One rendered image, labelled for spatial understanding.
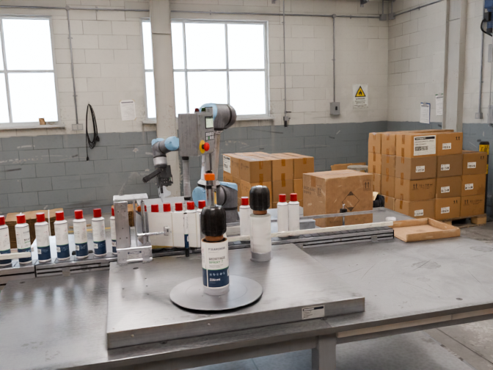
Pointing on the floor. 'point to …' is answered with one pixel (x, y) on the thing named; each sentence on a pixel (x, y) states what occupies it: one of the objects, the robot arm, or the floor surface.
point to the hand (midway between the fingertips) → (161, 200)
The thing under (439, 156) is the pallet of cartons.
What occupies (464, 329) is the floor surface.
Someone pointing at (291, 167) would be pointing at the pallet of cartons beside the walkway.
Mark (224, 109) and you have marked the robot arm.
